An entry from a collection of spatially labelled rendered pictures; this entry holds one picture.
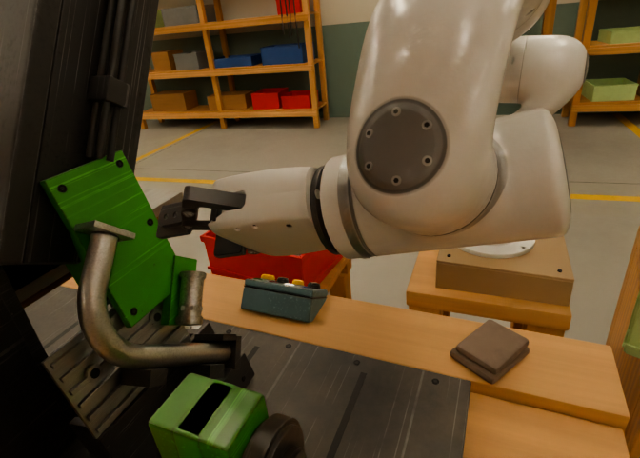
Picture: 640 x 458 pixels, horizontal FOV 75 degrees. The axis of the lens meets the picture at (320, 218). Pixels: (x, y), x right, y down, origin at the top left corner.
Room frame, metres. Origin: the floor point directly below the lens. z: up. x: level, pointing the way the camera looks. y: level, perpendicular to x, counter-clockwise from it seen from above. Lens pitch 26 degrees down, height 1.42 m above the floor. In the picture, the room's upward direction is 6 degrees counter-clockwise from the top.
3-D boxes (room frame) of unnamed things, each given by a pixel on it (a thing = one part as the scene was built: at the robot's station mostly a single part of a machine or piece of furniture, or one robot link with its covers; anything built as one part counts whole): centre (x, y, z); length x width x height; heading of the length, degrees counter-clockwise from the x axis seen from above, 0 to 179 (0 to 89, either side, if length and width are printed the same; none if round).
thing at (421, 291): (0.82, -0.38, 0.83); 0.32 x 0.32 x 0.04; 66
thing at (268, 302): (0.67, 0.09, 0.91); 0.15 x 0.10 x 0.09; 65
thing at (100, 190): (0.51, 0.29, 1.17); 0.13 x 0.12 x 0.20; 65
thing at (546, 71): (0.80, -0.42, 1.22); 0.19 x 0.12 x 0.24; 61
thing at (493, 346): (0.49, -0.25, 0.91); 0.10 x 0.08 x 0.03; 123
